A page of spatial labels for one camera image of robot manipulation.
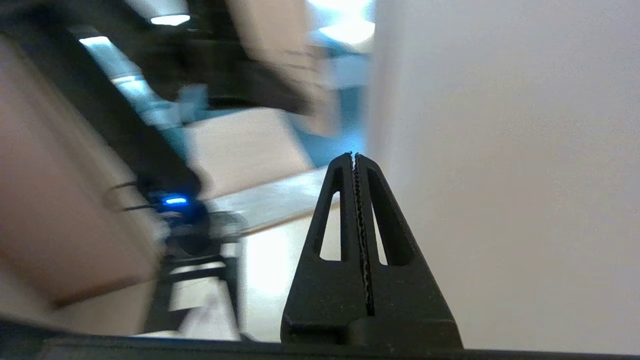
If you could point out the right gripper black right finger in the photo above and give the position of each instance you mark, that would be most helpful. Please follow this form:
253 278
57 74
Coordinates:
415 310

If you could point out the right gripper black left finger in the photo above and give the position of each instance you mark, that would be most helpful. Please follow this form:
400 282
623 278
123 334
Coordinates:
325 300

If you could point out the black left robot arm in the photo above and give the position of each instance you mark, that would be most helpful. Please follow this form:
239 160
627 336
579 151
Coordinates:
100 110

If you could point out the white room door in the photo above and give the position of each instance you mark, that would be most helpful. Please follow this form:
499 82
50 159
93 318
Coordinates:
500 175

